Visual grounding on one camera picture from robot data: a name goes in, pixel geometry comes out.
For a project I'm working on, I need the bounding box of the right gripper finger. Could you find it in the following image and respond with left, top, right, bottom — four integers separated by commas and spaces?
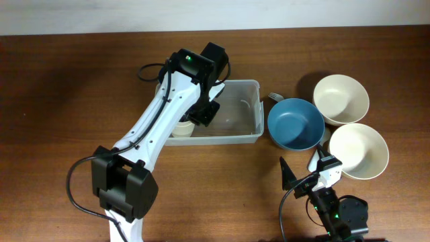
279, 157, 297, 191
316, 144, 331, 159

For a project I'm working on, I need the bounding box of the cream cup back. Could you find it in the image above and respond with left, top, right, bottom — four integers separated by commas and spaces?
171, 126, 195, 138

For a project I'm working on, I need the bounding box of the cream cup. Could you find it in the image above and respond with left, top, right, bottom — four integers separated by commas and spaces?
171, 126, 195, 138
176, 120, 195, 128

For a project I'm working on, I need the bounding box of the blue bowl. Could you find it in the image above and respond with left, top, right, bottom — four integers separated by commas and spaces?
267, 98, 325, 151

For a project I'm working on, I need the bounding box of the cream bowl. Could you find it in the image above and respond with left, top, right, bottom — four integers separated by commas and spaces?
312, 74, 370, 126
328, 123, 390, 180

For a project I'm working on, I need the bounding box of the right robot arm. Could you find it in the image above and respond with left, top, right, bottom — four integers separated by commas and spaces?
278, 145, 369, 241

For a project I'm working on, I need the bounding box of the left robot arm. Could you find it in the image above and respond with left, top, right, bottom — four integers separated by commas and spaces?
91, 42, 230, 241

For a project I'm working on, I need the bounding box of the clear plastic storage container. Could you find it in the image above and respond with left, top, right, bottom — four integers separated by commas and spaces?
165, 79, 264, 146

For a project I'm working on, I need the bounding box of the white plastic spoon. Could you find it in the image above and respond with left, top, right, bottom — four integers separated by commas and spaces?
308, 127, 331, 172

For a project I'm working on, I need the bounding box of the grey plastic fork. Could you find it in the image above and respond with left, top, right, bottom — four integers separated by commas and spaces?
268, 93, 284, 102

